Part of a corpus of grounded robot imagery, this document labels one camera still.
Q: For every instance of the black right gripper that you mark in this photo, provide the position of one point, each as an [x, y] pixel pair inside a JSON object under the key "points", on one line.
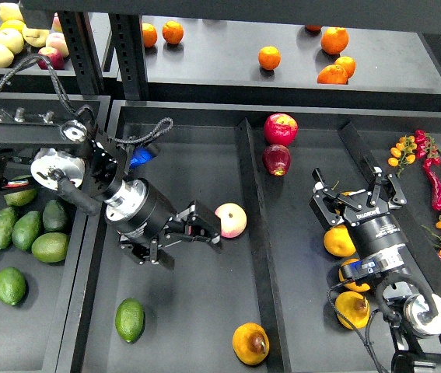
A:
{"points": [[373, 230]]}

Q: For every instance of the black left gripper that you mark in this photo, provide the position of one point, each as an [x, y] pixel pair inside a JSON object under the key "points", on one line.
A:
{"points": [[139, 212]]}

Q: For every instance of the yellow pear with brown end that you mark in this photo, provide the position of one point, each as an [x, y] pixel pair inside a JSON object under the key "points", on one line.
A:
{"points": [[250, 343]]}

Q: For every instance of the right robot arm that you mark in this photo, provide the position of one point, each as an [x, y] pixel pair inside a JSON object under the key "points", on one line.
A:
{"points": [[410, 308]]}

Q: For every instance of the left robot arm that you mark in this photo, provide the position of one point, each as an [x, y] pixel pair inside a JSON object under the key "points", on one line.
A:
{"points": [[86, 167]]}

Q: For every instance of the round yellow pear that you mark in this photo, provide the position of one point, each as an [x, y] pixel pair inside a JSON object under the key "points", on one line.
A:
{"points": [[337, 242]]}

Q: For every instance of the yellow pear brown spot right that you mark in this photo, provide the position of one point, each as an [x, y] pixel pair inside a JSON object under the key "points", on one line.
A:
{"points": [[352, 286]]}

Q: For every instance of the yellow pear lower right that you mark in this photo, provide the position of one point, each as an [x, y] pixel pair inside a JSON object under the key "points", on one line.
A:
{"points": [[354, 309]]}

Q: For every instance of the dark avocado middle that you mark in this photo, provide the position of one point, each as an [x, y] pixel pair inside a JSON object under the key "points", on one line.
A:
{"points": [[54, 217]]}

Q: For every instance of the light green avocado front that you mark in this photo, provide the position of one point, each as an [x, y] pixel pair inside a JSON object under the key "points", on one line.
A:
{"points": [[51, 247]]}

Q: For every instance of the light green avocado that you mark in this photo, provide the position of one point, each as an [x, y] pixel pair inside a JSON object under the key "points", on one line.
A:
{"points": [[21, 198], [51, 247]]}

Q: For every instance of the green avocado centre pile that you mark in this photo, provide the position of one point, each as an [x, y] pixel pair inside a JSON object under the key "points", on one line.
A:
{"points": [[26, 230]]}

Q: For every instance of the light green avocado top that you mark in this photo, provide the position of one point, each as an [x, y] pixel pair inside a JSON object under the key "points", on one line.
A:
{"points": [[21, 198]]}

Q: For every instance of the bright green avocado lower left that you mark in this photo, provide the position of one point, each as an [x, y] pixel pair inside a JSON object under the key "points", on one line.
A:
{"points": [[12, 286]]}

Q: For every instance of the orange cherry tomato bunch left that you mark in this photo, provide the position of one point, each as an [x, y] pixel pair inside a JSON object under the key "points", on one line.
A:
{"points": [[402, 154]]}

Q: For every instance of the pink apple centre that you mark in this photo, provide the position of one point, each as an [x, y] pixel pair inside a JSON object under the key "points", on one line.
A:
{"points": [[233, 220]]}

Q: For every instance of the red chili pepper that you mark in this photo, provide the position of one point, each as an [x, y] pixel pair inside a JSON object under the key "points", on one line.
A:
{"points": [[435, 184]]}

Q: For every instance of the red cherry tomato bunch top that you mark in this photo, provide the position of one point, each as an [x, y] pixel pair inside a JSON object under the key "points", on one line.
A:
{"points": [[426, 148]]}

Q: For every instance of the black tray divider right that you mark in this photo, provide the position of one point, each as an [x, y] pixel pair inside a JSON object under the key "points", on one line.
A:
{"points": [[419, 246]]}

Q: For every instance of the black tray divider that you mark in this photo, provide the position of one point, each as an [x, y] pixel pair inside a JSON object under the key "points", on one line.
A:
{"points": [[265, 278], [419, 246]]}

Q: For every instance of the dark red apple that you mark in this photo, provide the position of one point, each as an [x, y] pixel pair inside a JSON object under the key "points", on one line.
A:
{"points": [[277, 160]]}

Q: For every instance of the bright red apple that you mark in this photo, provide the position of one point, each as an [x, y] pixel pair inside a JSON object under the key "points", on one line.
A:
{"points": [[280, 129]]}

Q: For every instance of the black middle tray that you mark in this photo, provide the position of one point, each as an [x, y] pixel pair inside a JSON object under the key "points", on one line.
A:
{"points": [[192, 311]]}

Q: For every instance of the black tray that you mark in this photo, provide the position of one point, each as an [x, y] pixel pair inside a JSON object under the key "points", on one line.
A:
{"points": [[46, 331], [192, 311]]}

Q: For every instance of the black tray divider left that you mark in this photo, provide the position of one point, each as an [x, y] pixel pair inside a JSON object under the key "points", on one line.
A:
{"points": [[265, 278]]}

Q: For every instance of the front orange on shelf right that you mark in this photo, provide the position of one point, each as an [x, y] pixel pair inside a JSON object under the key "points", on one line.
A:
{"points": [[333, 74]]}

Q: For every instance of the small orange on shelf right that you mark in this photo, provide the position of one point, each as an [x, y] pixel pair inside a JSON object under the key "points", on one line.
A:
{"points": [[347, 63]]}

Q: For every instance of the black left tray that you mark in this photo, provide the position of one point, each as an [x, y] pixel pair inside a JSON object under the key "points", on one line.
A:
{"points": [[46, 331]]}

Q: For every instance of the large orange on shelf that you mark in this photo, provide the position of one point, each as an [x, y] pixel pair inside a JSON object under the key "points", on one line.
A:
{"points": [[334, 40]]}

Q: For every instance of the orange on shelf middle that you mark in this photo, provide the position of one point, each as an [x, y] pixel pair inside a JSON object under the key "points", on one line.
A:
{"points": [[269, 58]]}

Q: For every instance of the orange under shelf edge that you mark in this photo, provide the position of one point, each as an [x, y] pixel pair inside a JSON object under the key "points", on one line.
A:
{"points": [[313, 28]]}

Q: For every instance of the orange on shelf far left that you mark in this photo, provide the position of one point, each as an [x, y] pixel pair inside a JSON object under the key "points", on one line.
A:
{"points": [[149, 35]]}

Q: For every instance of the black shelf post right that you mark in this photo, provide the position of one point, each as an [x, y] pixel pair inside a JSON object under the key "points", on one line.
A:
{"points": [[128, 42]]}

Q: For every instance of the black shelf post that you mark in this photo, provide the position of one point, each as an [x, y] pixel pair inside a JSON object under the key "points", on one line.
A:
{"points": [[128, 42], [82, 51]]}

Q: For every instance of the black shelf post left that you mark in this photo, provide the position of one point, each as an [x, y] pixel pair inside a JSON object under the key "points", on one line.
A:
{"points": [[82, 51]]}

